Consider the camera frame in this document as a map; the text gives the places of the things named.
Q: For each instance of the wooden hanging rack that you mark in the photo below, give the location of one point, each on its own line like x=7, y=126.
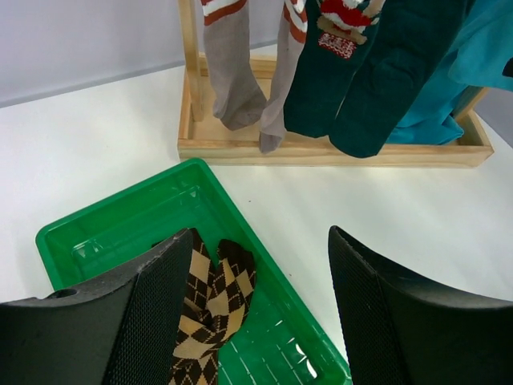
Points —
x=202, y=135

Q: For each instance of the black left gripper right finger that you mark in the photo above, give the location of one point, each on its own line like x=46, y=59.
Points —
x=400, y=327

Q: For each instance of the brown argyle sock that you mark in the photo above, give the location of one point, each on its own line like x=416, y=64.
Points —
x=196, y=361
x=218, y=297

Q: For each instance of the teal cloth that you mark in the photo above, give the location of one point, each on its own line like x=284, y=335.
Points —
x=480, y=56

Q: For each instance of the dark teal christmas sock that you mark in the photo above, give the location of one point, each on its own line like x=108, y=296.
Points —
x=340, y=36

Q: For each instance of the grey sock red striped cuff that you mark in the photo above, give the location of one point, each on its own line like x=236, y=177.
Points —
x=239, y=99

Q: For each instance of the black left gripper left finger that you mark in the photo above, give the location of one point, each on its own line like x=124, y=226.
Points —
x=117, y=328

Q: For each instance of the green plastic tray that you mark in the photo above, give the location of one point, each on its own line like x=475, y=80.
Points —
x=280, y=343

